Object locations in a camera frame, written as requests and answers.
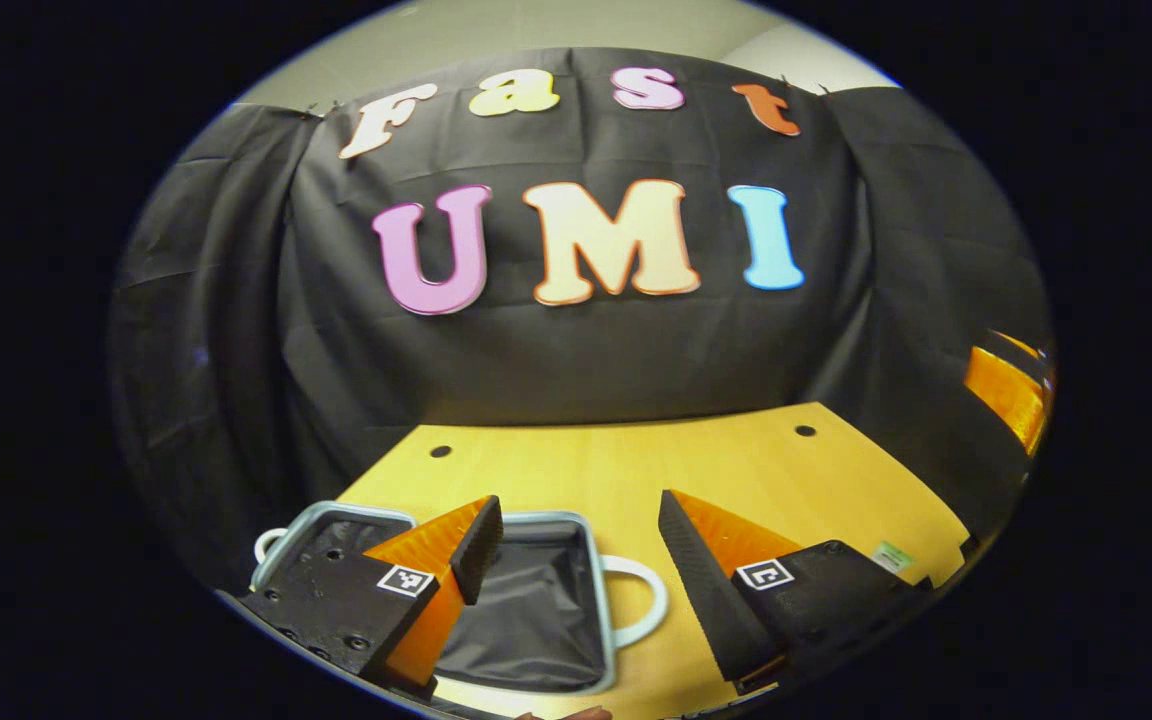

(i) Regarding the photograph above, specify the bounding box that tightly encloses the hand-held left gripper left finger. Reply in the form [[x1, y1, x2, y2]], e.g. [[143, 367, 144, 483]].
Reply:
[[236, 495, 505, 699]]

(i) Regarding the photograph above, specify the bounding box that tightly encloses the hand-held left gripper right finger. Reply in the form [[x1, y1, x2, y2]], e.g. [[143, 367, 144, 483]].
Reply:
[[656, 489, 935, 697]]

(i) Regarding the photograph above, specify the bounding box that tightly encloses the light blue suitcase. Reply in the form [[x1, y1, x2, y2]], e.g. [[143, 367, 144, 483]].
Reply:
[[251, 500, 670, 698]]

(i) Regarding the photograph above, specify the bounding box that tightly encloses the black backdrop cloth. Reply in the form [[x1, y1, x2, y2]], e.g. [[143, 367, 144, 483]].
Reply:
[[106, 48, 1052, 591]]

